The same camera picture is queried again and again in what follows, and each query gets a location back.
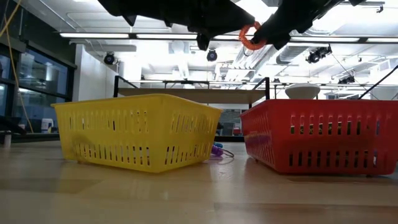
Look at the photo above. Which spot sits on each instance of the blue spiral coil band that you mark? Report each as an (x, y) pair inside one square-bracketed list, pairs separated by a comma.
[(218, 145)]

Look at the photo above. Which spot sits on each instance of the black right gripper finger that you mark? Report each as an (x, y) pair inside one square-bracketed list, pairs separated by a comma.
[(276, 32)]

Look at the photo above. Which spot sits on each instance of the black metal table frame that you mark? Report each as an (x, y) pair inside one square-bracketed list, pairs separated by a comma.
[(31, 137)]

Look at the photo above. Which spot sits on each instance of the black ceiling spotlight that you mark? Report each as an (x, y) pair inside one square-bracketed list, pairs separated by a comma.
[(212, 56), (109, 59)]

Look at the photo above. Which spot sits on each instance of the small grey post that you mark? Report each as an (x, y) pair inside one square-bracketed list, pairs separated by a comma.
[(7, 140)]

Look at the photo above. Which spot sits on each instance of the silver air duct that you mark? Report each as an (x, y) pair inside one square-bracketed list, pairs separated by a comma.
[(292, 53)]

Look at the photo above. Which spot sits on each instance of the orange spiral coil band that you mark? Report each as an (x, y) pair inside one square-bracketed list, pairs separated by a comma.
[(242, 36)]

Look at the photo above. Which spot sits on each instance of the white dome metal lamp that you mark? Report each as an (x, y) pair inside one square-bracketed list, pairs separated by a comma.
[(303, 91)]

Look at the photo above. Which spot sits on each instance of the white plastic container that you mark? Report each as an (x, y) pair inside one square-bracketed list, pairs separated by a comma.
[(47, 126)]

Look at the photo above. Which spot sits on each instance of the yellow plastic basket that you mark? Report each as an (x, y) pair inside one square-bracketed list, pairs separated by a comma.
[(124, 138)]

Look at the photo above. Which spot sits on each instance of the dark framed window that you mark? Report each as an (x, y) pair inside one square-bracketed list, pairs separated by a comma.
[(43, 74)]

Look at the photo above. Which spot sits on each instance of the black ceiling light cluster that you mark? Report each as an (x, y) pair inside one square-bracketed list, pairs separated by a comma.
[(317, 55), (346, 80)]

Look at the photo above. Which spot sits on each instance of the red plastic basket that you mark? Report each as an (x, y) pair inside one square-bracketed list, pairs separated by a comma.
[(326, 141)]

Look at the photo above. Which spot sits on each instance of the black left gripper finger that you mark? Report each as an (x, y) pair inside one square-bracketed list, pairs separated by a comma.
[(227, 17)]

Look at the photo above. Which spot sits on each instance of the long ceiling light strip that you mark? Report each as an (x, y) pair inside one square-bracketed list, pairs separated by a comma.
[(326, 39)]

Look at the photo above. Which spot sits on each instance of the wooden shelf riser black legs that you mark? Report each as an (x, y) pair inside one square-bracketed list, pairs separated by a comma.
[(217, 95)]

